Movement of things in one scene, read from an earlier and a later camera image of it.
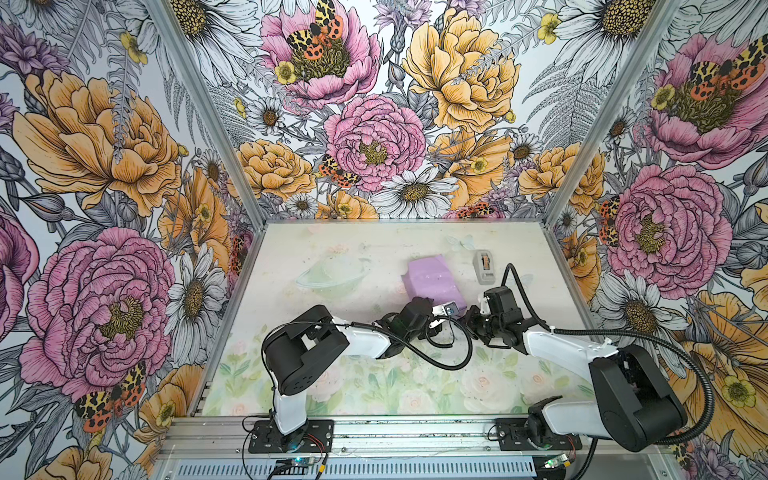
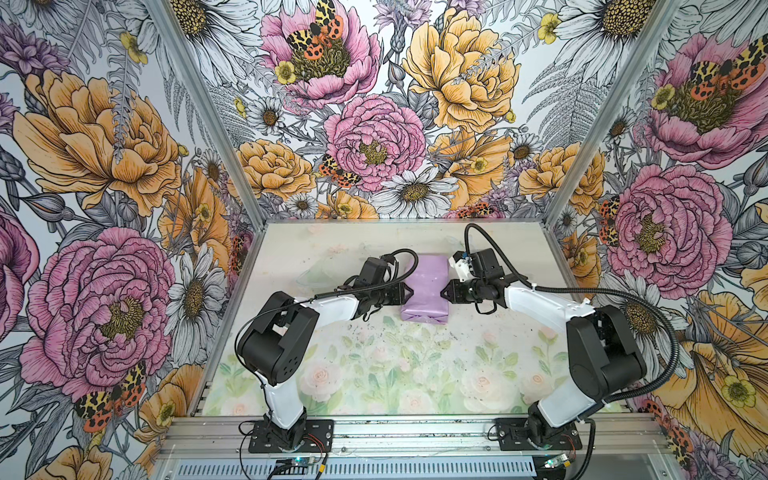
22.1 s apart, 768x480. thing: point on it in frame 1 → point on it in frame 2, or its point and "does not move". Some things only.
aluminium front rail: x=369 y=436 does not move
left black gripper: x=428 y=332 → x=400 y=295
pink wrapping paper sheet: x=431 y=277 does not move
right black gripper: x=468 y=320 → x=454 y=292
